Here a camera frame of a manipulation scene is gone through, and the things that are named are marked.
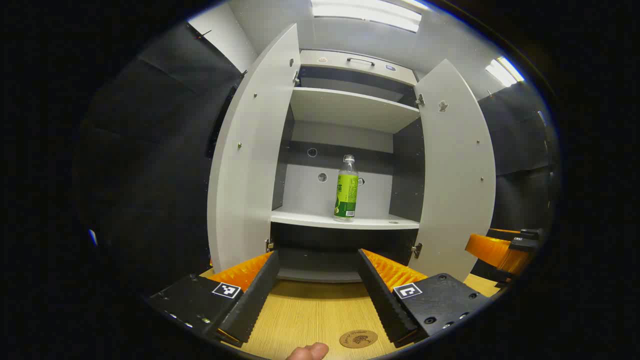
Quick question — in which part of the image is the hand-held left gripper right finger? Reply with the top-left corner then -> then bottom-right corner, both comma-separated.
356,248 -> 493,349

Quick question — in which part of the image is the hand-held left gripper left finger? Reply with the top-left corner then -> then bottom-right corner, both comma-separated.
148,250 -> 281,348

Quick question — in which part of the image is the round cork coaster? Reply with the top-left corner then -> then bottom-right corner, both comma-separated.
339,329 -> 379,349

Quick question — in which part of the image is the grey cabinet door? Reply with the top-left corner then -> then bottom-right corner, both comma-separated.
410,59 -> 497,282
207,22 -> 301,273

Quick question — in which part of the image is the green label plastic bottle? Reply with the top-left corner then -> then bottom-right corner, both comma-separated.
333,154 -> 359,222

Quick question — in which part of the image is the grey cabinet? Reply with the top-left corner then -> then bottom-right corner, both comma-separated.
207,22 -> 497,283

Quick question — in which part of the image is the grey cabinet shelf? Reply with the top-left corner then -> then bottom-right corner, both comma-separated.
270,210 -> 421,231
290,87 -> 421,134

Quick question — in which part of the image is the grey cabinet drawer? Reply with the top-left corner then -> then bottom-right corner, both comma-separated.
300,49 -> 418,86

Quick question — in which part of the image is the ceiling light panel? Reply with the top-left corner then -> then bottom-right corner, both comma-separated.
485,56 -> 526,88
310,0 -> 422,33

